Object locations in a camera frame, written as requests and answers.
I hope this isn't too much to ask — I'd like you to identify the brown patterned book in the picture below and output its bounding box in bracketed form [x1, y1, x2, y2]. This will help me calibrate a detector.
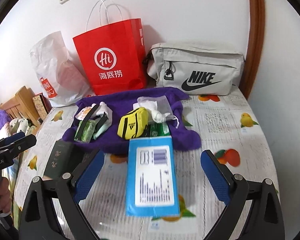
[32, 93, 52, 120]

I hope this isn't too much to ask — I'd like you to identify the fruit print tablecloth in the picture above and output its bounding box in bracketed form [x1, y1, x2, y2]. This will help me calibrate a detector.
[12, 89, 280, 240]

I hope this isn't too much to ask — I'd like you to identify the dark green packet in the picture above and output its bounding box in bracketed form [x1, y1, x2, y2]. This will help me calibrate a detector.
[149, 123, 171, 137]

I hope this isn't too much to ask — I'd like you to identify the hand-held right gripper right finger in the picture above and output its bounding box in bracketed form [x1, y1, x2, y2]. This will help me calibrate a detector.
[201, 149, 285, 240]

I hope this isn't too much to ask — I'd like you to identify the brown wooden door frame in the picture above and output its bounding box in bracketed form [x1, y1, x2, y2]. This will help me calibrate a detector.
[239, 0, 265, 99]

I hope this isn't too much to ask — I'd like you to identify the mint green cloth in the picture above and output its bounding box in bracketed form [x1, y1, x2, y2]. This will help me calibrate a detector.
[93, 121, 108, 140]

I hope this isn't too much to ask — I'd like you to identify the grey waist bag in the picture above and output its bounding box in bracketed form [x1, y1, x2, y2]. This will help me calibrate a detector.
[143, 41, 246, 96]

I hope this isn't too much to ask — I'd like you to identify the person's left hand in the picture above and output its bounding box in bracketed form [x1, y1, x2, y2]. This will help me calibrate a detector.
[0, 178, 13, 206]

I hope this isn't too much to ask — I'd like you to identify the purple towel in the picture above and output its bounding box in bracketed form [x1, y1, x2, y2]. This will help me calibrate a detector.
[62, 87, 202, 155]

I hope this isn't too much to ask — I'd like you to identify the white dotted pillow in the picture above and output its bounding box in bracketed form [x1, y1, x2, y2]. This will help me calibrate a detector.
[5, 119, 32, 137]

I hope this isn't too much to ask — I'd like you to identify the purple fluffy plush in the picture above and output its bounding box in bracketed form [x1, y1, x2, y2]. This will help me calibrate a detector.
[0, 110, 10, 132]

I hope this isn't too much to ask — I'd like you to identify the clear plastic bag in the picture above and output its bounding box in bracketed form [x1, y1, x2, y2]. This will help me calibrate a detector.
[137, 96, 180, 128]

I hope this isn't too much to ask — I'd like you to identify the light green tissue pack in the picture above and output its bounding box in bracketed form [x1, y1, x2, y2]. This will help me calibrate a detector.
[74, 119, 97, 142]

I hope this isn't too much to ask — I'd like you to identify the long black watch band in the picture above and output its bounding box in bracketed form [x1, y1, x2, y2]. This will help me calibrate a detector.
[74, 104, 100, 140]

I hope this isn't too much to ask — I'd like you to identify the orange print white pad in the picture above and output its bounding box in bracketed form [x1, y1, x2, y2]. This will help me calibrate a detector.
[76, 106, 92, 121]

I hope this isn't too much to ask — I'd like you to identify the striped pastel quilt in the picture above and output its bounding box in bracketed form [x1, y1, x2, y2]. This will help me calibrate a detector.
[1, 155, 22, 198]

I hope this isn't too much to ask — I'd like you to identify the dark green tin box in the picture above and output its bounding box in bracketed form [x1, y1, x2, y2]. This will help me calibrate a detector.
[44, 140, 90, 180]

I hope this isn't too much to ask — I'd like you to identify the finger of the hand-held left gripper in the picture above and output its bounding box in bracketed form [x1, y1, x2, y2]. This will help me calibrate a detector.
[0, 131, 26, 148]
[0, 134, 37, 160]

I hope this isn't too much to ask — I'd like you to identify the red paper bag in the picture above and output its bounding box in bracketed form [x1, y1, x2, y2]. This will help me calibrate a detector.
[72, 0, 147, 96]

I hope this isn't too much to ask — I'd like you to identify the yellow mini pouch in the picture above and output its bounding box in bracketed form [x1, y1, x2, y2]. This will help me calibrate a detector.
[117, 107, 149, 140]

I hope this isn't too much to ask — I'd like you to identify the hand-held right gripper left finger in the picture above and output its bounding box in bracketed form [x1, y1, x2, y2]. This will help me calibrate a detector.
[19, 151, 105, 240]

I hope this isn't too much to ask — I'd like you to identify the wooden headboard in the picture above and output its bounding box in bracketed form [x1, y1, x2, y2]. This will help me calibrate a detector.
[0, 86, 42, 128]

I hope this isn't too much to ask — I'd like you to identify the white plastic shopping bag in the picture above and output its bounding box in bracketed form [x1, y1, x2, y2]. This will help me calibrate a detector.
[30, 31, 97, 108]

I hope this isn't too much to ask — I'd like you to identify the blue tissue pack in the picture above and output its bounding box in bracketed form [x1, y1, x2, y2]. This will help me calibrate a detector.
[126, 134, 180, 217]

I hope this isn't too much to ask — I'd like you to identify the short black watch strap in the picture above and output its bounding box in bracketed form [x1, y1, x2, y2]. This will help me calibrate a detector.
[95, 112, 110, 133]

